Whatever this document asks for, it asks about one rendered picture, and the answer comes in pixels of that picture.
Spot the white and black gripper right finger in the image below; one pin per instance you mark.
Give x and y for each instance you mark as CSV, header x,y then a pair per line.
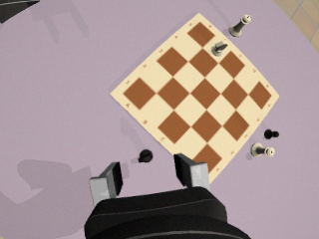
x,y
191,173

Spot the brown and cream chessboard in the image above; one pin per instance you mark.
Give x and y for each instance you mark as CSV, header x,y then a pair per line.
x,y
193,102

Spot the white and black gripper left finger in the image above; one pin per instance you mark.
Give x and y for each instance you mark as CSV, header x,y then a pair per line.
x,y
108,184

